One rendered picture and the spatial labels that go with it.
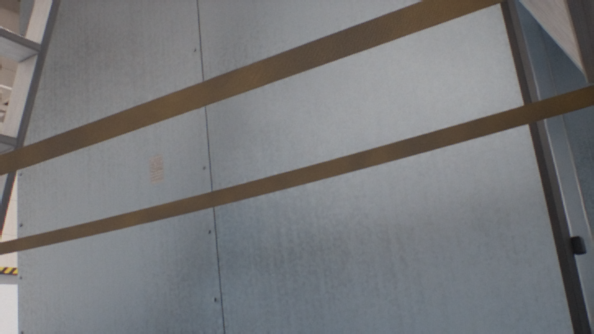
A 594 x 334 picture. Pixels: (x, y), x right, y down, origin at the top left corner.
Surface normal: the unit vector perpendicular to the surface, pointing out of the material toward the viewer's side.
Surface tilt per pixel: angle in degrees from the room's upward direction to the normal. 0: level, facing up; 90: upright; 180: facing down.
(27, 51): 180
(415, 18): 90
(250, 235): 90
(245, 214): 90
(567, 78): 90
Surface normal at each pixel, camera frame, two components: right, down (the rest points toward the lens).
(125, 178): -0.52, -0.18
